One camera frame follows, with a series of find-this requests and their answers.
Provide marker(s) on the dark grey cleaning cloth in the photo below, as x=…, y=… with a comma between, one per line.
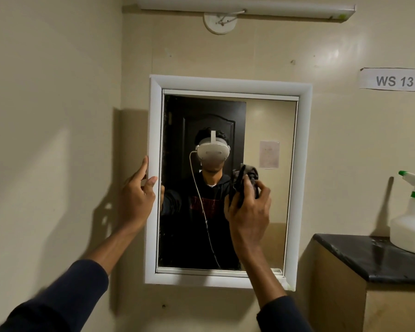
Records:
x=242, y=176

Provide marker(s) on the white tube light fixture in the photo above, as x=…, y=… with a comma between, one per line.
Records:
x=245, y=5

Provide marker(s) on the white spray bottle green nozzle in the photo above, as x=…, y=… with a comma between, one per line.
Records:
x=411, y=224

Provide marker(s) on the white paper wall label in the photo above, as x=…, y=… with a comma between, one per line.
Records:
x=394, y=80

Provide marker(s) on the person's right forearm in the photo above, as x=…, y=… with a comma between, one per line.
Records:
x=273, y=293

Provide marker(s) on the person's right hand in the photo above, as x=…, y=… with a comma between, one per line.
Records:
x=249, y=221

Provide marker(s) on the person's right thumb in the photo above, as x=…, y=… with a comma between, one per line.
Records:
x=232, y=203

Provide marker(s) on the round white wall mount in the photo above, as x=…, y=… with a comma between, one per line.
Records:
x=220, y=27

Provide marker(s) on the person's left hand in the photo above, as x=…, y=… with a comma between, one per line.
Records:
x=135, y=203

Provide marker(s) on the person's left thumb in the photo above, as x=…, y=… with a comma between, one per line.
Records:
x=151, y=190

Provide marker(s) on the person's left forearm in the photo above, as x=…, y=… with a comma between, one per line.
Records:
x=62, y=293

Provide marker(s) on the beige cabinet with black top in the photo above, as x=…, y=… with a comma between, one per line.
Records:
x=366, y=273

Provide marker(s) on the white framed wall mirror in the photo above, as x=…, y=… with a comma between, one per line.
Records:
x=304, y=169

